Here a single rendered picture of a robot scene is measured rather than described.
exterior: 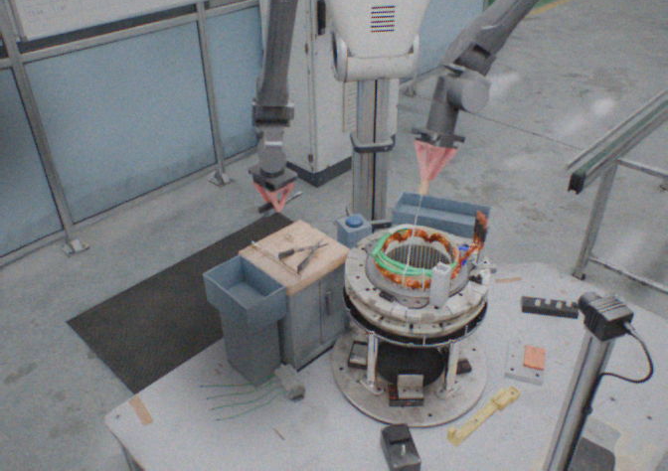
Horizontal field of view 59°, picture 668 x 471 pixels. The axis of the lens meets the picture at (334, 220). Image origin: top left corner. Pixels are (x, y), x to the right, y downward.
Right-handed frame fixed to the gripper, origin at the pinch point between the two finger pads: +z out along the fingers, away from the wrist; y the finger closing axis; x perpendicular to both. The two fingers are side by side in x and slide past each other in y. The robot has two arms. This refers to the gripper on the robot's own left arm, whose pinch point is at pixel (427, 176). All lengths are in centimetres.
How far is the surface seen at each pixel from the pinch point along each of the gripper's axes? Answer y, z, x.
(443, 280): -0.8, 18.5, -10.5
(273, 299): -16.9, 34.3, 20.1
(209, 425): -26, 66, 24
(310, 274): -7.9, 29.0, 19.4
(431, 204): 36.1, 14.0, 23.2
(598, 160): 150, -1, 29
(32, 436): -28, 140, 129
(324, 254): -1.4, 26.1, 22.9
